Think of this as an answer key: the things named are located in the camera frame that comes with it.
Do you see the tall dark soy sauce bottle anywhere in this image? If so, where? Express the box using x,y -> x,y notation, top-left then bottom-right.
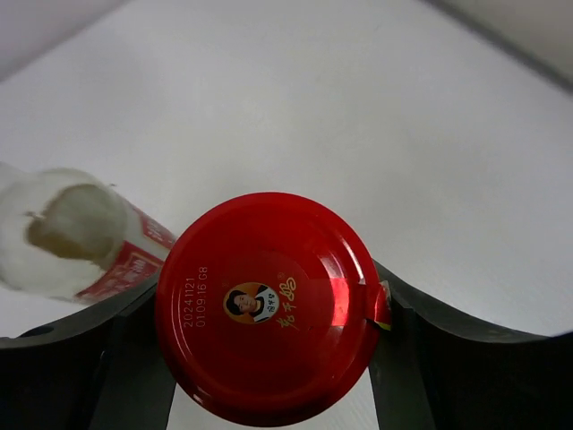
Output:
1,163 -> 175,305

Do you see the red lid sauce jar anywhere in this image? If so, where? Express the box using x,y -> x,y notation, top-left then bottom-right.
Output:
155,192 -> 391,427

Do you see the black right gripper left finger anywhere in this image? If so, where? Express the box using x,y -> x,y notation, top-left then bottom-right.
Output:
1,275 -> 175,429

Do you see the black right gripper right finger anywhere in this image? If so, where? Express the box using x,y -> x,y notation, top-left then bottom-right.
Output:
369,264 -> 572,429

